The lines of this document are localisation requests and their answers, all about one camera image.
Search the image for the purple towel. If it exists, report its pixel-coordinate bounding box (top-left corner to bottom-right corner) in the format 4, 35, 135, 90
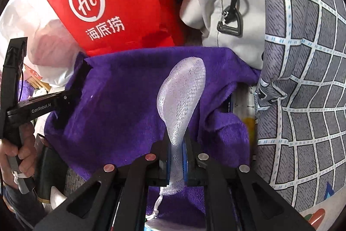
43, 46, 262, 222

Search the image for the white plastic bag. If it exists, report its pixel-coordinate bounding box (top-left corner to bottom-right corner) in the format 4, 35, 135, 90
0, 0, 90, 87

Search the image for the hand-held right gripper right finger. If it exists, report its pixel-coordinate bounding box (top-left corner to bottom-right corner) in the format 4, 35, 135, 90
182, 136, 315, 231

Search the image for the grey checked cloth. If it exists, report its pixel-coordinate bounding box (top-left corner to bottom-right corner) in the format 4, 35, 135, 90
253, 0, 346, 213

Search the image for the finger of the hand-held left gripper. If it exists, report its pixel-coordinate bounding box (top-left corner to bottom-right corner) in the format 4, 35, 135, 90
64, 59, 92, 112
52, 108, 72, 129

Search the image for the person's left forearm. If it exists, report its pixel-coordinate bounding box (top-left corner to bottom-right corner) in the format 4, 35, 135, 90
0, 184, 48, 226

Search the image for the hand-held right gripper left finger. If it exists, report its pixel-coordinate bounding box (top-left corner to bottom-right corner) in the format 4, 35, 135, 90
32, 136, 173, 231

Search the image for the fruit printed tablecloth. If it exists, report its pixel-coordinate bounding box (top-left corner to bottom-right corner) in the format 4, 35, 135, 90
63, 85, 338, 231

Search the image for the white mesh bath net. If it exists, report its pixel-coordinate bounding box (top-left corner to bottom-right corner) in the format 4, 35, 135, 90
153, 56, 207, 221

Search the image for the person's left hand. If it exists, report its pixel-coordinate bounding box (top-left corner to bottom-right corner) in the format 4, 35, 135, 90
0, 122, 37, 189

